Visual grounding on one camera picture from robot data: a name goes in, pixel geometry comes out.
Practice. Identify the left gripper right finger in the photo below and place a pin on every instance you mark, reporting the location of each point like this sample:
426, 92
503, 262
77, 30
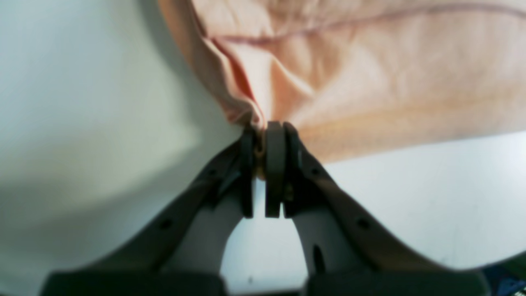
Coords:
348, 252

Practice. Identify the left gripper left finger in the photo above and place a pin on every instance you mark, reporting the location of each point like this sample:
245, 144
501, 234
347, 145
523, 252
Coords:
179, 253

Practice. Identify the peach pink T-shirt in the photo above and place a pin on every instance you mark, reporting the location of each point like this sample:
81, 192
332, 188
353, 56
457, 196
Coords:
358, 77

